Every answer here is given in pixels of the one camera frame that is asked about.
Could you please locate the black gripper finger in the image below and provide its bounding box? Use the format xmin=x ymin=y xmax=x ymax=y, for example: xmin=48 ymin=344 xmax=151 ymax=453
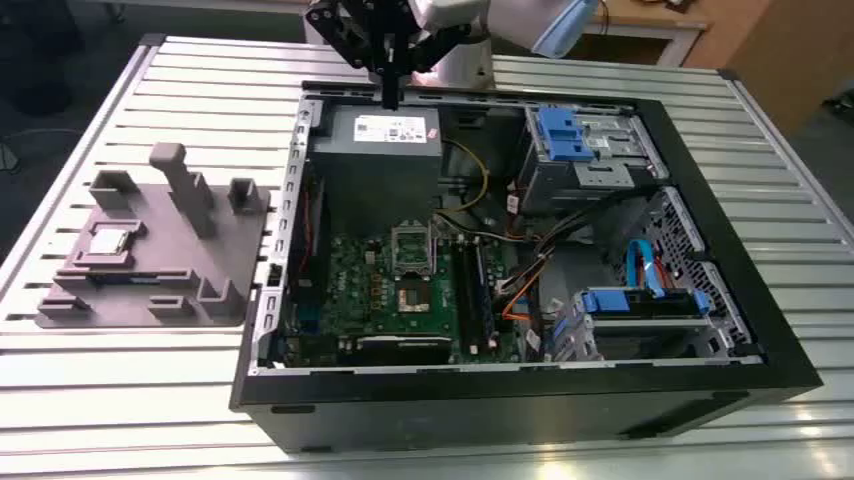
xmin=304 ymin=0 xmax=394 ymax=109
xmin=390 ymin=27 xmax=468 ymax=110

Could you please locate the metal locking lever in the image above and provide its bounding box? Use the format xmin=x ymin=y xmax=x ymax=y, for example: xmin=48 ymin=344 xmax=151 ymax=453
xmin=432 ymin=214 xmax=446 ymax=284

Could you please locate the silver CPU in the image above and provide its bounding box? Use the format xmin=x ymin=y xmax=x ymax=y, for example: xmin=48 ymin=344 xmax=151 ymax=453
xmin=86 ymin=227 xmax=132 ymax=256

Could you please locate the CPU socket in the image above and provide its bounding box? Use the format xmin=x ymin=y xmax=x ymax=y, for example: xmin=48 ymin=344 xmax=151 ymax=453
xmin=391 ymin=278 xmax=442 ymax=317

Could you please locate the blue plastic drive latch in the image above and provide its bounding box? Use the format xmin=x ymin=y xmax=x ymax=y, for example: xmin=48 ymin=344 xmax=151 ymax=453
xmin=537 ymin=107 xmax=597 ymax=164

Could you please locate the grey power supply unit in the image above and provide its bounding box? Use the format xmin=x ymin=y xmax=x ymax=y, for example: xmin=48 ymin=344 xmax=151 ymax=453
xmin=310 ymin=105 xmax=446 ymax=226

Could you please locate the metal drive cage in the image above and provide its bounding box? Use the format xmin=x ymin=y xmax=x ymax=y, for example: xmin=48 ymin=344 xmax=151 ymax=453
xmin=518 ymin=104 xmax=673 ymax=216

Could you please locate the green motherboard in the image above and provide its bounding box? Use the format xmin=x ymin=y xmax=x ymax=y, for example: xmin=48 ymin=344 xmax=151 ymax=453
xmin=279 ymin=219 xmax=529 ymax=369

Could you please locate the grey parts rack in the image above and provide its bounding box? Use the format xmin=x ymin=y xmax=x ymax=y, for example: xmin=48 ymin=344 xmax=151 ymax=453
xmin=33 ymin=142 xmax=275 ymax=330

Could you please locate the black RAM slot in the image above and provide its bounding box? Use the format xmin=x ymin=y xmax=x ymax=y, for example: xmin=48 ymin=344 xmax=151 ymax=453
xmin=463 ymin=239 xmax=487 ymax=351
xmin=454 ymin=237 xmax=479 ymax=352

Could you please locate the wooden cabinet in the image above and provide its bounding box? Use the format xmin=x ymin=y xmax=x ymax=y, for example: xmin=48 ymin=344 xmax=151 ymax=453
xmin=686 ymin=0 xmax=854 ymax=136

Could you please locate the hard disk in blue carrier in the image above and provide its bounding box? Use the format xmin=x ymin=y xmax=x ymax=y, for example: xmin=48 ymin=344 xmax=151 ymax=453
xmin=577 ymin=287 xmax=713 ymax=321

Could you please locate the black graphics card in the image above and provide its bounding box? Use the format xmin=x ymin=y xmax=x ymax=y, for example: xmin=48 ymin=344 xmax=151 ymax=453
xmin=336 ymin=333 xmax=455 ymax=366

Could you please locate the metal disk bay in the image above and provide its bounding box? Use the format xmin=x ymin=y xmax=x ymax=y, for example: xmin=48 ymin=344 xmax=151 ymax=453
xmin=543 ymin=287 xmax=762 ymax=364

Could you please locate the black PC case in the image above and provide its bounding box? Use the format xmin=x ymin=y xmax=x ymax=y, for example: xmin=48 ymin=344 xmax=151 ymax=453
xmin=228 ymin=79 xmax=826 ymax=455

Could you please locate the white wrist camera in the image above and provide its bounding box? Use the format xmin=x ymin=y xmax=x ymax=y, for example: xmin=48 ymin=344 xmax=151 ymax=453
xmin=410 ymin=0 xmax=483 ymax=32

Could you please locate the yellow wire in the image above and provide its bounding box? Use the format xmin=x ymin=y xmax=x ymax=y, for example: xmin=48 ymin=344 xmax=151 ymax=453
xmin=436 ymin=138 xmax=492 ymax=215

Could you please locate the red twisted wire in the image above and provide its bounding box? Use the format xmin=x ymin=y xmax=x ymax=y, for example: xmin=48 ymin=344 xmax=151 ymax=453
xmin=299 ymin=187 xmax=319 ymax=281

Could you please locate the black cable bundle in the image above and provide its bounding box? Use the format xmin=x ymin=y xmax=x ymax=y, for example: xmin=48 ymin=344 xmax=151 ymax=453
xmin=530 ymin=187 xmax=662 ymax=259

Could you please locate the blue flat wire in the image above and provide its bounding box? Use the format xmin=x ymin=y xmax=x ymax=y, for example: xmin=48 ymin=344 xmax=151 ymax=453
xmin=625 ymin=237 xmax=675 ymax=300

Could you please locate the orange wire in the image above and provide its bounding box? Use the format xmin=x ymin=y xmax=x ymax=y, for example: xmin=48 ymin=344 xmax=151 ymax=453
xmin=498 ymin=269 xmax=543 ymax=322

